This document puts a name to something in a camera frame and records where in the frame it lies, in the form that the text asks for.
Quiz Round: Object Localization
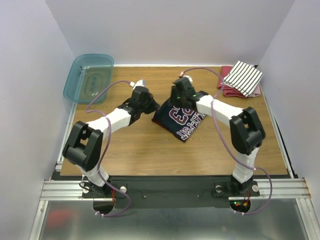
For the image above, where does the navy blue tank top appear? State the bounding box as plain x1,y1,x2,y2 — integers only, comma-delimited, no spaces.
152,99,206,143

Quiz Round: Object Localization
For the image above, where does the striped white tank top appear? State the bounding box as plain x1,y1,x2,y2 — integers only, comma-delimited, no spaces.
222,60,263,97

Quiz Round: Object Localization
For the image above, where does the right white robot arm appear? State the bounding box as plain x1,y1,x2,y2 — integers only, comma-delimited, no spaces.
169,77,266,195

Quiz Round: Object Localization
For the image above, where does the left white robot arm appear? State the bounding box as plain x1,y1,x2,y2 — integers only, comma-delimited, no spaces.
62,85,160,197

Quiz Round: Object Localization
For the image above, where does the folded red tank top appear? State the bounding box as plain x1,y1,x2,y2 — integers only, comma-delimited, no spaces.
217,65,245,98

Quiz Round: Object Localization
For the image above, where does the folded pink tank top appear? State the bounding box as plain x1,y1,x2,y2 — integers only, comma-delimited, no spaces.
249,84,261,98

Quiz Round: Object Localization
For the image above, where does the teal plastic bin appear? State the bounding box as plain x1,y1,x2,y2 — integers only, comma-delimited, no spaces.
63,53,114,105

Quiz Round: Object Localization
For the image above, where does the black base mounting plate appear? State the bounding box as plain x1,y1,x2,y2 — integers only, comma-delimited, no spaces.
79,175,260,213

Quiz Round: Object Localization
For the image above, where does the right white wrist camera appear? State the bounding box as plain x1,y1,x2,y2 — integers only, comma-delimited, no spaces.
179,71,193,83

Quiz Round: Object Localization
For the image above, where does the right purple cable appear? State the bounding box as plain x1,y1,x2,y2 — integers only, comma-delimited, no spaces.
178,67,273,216

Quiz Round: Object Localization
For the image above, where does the purple cable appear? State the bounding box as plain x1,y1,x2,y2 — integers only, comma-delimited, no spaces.
178,67,273,216
85,80,135,218

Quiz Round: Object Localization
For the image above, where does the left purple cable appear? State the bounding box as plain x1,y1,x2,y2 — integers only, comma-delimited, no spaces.
85,80,135,218

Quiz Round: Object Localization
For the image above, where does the aluminium frame rail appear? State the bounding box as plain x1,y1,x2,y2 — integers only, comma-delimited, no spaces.
39,102,96,201

